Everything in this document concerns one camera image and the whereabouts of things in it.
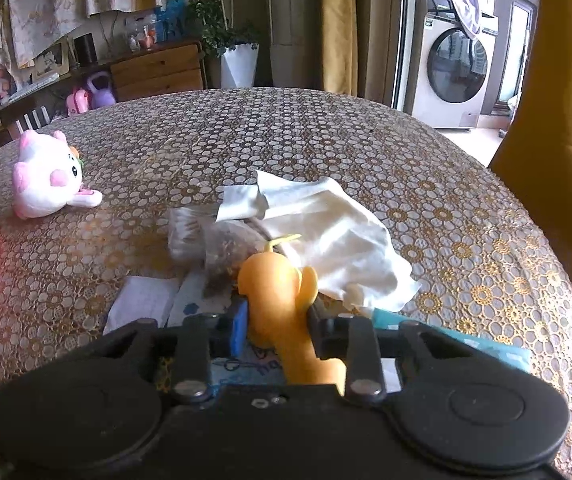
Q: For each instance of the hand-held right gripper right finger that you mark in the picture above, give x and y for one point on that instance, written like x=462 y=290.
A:
x=316 y=332

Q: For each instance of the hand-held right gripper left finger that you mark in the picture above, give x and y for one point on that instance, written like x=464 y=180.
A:
x=240 y=327

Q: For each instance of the yellow rubber toy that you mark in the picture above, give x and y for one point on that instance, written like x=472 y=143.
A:
x=276 y=305

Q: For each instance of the white and blue tissue packet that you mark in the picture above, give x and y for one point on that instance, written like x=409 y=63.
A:
x=201 y=297

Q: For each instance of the clear plastic bag of snacks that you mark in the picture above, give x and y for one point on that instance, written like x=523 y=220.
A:
x=216 y=247

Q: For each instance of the white cloth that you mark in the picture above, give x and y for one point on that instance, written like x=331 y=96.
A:
x=326 y=232

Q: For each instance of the white paper sheet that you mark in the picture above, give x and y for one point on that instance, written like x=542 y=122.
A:
x=141 y=302

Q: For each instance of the teal packet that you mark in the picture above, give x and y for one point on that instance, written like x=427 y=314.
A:
x=470 y=345

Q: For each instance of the pink and white plush toy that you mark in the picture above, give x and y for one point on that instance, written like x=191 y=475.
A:
x=48 y=175

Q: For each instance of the white plant pot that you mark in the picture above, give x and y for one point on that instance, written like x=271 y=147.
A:
x=239 y=66

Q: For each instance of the wooden drawer cabinet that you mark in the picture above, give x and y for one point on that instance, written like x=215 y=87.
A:
x=158 y=72

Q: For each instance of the purple kettlebell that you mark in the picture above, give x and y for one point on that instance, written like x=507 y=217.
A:
x=100 y=90

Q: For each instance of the pink toy bag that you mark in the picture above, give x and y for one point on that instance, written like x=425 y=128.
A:
x=78 y=102

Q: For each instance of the white washing machine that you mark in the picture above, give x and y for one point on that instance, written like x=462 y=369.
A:
x=453 y=57

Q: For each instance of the yellow curtain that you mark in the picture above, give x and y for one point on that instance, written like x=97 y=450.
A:
x=338 y=25

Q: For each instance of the black speaker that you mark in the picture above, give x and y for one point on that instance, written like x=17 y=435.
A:
x=85 y=50

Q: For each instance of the green potted plant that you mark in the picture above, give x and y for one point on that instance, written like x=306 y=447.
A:
x=206 y=5

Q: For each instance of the framed photo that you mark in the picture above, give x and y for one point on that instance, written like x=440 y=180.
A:
x=51 y=60

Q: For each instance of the yellow leather chair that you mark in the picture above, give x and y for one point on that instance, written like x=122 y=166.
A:
x=550 y=95

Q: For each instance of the lavender cloth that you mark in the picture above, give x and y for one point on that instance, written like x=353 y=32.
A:
x=463 y=0

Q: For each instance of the hanging floral cloth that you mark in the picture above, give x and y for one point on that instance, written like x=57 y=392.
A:
x=73 y=0

